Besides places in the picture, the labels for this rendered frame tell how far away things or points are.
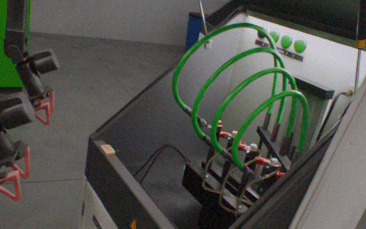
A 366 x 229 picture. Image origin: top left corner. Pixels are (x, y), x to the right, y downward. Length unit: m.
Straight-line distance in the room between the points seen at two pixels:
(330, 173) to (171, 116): 0.72
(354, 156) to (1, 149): 0.76
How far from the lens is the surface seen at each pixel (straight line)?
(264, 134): 1.28
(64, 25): 7.59
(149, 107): 1.41
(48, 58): 1.32
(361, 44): 0.94
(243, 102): 1.51
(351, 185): 0.91
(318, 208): 0.95
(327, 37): 1.23
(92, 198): 1.42
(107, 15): 7.71
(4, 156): 0.97
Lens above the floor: 1.55
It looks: 20 degrees down
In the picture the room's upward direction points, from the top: 11 degrees clockwise
